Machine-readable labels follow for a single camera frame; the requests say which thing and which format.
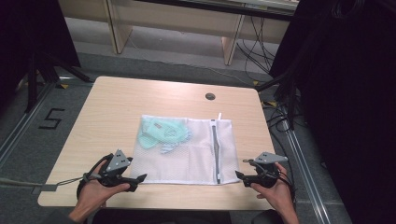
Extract white mesh laundry bag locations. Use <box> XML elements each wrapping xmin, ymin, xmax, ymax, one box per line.
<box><xmin>129</xmin><ymin>112</ymin><xmax>242</xmax><ymax>186</ymax></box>

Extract black floor cables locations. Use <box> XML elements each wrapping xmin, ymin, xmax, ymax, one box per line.
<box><xmin>235</xmin><ymin>15</ymin><xmax>283</xmax><ymax>83</ymax></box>

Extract person's dark clothing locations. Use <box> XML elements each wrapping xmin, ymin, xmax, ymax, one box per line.
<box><xmin>92</xmin><ymin>207</ymin><xmax>233</xmax><ymax>224</ymax></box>

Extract black curtain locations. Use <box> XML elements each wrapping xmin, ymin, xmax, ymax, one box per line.
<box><xmin>0</xmin><ymin>0</ymin><xmax>82</xmax><ymax>110</ymax></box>
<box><xmin>268</xmin><ymin>0</ymin><xmax>396</xmax><ymax>224</ymax></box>

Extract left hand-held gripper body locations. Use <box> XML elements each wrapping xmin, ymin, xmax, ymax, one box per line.
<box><xmin>83</xmin><ymin>148</ymin><xmax>138</xmax><ymax>189</ymax></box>

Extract person's right hand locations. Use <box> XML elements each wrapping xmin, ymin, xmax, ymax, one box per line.
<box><xmin>250</xmin><ymin>162</ymin><xmax>296</xmax><ymax>214</ymax></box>

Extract light wooden shelf unit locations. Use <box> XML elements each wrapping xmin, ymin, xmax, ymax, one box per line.
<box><xmin>58</xmin><ymin>0</ymin><xmax>301</xmax><ymax>66</ymax></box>

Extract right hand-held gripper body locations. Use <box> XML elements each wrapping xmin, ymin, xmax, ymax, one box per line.
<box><xmin>242</xmin><ymin>151</ymin><xmax>290</xmax><ymax>189</ymax></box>

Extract grey left gripper cable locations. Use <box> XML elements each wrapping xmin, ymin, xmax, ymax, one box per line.
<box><xmin>0</xmin><ymin>175</ymin><xmax>92</xmax><ymax>189</ymax></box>

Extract metal floor rail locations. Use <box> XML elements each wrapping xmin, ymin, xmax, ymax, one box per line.
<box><xmin>279</xmin><ymin>118</ymin><xmax>332</xmax><ymax>224</ymax></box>
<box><xmin>0</xmin><ymin>76</ymin><xmax>62</xmax><ymax>170</ymax></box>

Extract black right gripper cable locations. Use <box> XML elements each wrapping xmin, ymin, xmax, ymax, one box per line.
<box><xmin>277</xmin><ymin>167</ymin><xmax>297</xmax><ymax>203</ymax></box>

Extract person's left hand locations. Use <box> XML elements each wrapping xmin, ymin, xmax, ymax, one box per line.
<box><xmin>76</xmin><ymin>160</ymin><xmax>132</xmax><ymax>217</ymax></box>

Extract mint green garment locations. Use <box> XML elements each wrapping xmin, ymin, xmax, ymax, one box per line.
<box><xmin>137</xmin><ymin>119</ymin><xmax>193</xmax><ymax>154</ymax></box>

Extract black tripod stand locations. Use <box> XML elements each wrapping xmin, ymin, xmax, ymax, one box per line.
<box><xmin>23</xmin><ymin>51</ymin><xmax>95</xmax><ymax>114</ymax></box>

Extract black metal stand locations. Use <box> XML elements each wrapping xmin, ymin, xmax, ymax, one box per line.
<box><xmin>254</xmin><ymin>62</ymin><xmax>302</xmax><ymax>132</ymax></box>

